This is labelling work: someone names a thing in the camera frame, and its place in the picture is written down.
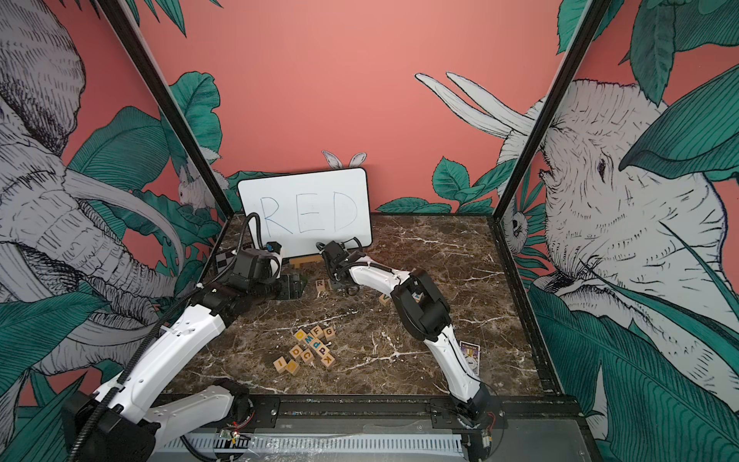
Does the playing card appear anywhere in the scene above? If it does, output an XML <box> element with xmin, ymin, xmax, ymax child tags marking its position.
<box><xmin>459</xmin><ymin>341</ymin><xmax>481</xmax><ymax>375</ymax></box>

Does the black front rail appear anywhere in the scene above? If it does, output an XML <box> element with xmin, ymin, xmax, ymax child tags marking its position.
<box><xmin>244</xmin><ymin>395</ymin><xmax>582</xmax><ymax>431</ymax></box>

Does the wooden board stand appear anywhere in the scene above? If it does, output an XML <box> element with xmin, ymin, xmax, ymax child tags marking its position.
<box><xmin>289</xmin><ymin>254</ymin><xmax>323</xmax><ymax>269</ymax></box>

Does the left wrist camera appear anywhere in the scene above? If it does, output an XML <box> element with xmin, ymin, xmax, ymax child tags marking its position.
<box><xmin>265</xmin><ymin>241</ymin><xmax>282</xmax><ymax>278</ymax></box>

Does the white slotted cable duct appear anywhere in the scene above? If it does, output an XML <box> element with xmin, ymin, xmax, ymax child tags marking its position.
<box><xmin>188</xmin><ymin>434</ymin><xmax>465</xmax><ymax>456</ymax></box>

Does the white dry-erase board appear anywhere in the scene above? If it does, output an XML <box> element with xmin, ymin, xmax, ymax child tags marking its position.
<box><xmin>237</xmin><ymin>167</ymin><xmax>373</xmax><ymax>259</ymax></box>

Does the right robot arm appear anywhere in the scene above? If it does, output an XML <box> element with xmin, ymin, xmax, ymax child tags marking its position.
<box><xmin>317</xmin><ymin>241</ymin><xmax>500</xmax><ymax>429</ymax></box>

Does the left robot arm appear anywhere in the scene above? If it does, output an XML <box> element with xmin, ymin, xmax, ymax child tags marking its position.
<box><xmin>63</xmin><ymin>242</ymin><xmax>290</xmax><ymax>461</ymax></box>

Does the wooden block orange I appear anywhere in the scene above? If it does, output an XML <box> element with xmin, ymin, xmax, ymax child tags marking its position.
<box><xmin>273</xmin><ymin>356</ymin><xmax>288</xmax><ymax>373</ymax></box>

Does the black white checkerboard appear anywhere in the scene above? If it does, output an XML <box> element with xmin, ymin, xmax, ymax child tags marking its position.
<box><xmin>216</xmin><ymin>249</ymin><xmax>237</xmax><ymax>273</ymax></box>

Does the plain yellow wooden block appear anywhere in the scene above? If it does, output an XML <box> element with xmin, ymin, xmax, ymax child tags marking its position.
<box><xmin>286</xmin><ymin>360</ymin><xmax>299</xmax><ymax>375</ymax></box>

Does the wooden block letter G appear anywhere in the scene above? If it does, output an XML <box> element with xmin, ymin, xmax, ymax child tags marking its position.
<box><xmin>323</xmin><ymin>326</ymin><xmax>336</xmax><ymax>341</ymax></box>

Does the wooden block letter K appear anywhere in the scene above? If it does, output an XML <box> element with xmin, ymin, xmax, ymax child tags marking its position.
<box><xmin>321</xmin><ymin>353</ymin><xmax>336</xmax><ymax>369</ymax></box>

